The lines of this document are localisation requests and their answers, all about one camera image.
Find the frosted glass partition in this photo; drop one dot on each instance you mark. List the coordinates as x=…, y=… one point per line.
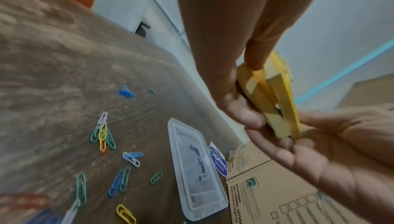
x=344, y=23

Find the person's left hand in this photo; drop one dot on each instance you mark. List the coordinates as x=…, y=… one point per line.
x=221, y=35

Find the dark wooden chair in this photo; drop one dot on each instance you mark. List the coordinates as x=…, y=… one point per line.
x=143, y=29

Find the clear plastic container lid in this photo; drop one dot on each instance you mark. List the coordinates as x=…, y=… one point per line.
x=197, y=174

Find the yellow sticky note pad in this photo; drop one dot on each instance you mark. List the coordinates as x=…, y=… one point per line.
x=255, y=94
x=287, y=91

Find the round blue sticker card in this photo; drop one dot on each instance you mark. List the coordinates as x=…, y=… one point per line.
x=218, y=159

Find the coloured paper clips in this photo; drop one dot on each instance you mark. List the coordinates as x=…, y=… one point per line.
x=81, y=189

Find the large printed cardboard box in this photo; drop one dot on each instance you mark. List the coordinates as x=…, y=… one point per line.
x=277, y=193

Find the person's right hand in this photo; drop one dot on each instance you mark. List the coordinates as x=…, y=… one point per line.
x=344, y=157

